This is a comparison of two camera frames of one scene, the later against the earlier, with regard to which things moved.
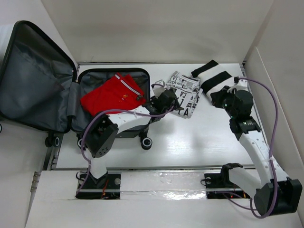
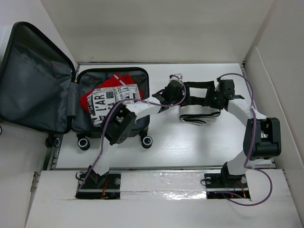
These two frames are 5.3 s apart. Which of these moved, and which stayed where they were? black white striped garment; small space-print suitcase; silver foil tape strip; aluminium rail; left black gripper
Moved: black white striped garment
Stayed: aluminium rail; silver foil tape strip; small space-print suitcase; left black gripper
